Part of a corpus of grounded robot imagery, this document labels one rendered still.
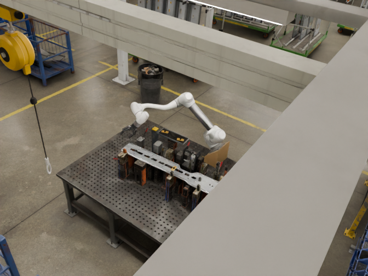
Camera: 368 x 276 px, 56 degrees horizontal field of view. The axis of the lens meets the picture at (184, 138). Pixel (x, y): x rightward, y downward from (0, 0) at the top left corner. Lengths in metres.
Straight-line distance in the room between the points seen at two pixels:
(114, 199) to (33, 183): 1.73
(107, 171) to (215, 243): 4.18
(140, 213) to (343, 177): 3.65
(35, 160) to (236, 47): 5.23
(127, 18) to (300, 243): 0.82
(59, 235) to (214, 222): 4.52
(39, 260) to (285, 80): 4.12
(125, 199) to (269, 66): 3.42
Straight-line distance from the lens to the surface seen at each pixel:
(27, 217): 5.08
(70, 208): 4.90
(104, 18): 1.06
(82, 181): 4.35
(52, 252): 4.64
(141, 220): 3.87
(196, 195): 3.69
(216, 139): 4.25
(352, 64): 0.59
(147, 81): 6.60
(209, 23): 10.14
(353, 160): 0.38
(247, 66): 0.83
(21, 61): 1.56
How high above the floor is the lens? 3.70
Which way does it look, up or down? 37 degrees down
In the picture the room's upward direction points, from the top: 5 degrees clockwise
